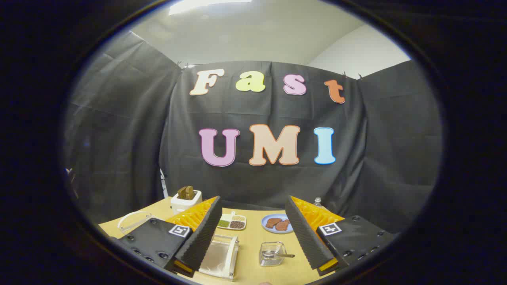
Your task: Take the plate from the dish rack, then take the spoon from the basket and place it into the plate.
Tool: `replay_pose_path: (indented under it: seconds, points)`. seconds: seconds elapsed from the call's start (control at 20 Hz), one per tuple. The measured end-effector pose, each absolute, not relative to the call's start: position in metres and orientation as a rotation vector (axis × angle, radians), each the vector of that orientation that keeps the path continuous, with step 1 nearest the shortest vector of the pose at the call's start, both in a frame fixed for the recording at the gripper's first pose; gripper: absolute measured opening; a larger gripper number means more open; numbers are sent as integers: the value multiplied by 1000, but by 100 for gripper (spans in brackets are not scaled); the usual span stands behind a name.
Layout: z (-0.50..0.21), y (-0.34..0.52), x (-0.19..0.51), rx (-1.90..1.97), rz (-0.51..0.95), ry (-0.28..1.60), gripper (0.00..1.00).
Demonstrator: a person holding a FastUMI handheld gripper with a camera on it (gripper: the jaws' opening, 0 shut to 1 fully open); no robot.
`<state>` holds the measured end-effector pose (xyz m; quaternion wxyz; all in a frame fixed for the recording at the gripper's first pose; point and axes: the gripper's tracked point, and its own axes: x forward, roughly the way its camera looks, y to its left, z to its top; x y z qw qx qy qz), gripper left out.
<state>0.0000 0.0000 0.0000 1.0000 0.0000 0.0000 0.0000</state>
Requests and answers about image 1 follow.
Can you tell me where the white divided seasoning tray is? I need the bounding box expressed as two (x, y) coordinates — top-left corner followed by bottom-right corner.
(217, 212), (247, 231)

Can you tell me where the white drain tray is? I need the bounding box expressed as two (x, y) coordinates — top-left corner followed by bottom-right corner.
(199, 238), (237, 280)

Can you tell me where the wire dish rack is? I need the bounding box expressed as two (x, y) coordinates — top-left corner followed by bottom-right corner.
(197, 234), (240, 282)

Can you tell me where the white toaster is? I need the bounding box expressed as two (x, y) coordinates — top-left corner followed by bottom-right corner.
(171, 190), (203, 215)

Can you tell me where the blue plate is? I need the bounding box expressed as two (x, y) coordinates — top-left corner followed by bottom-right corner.
(261, 214), (295, 234)

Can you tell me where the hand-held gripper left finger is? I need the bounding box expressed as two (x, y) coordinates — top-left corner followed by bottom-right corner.
(118, 196), (223, 278)

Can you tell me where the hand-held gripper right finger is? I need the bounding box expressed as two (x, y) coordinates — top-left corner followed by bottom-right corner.
(285, 195), (395, 277)

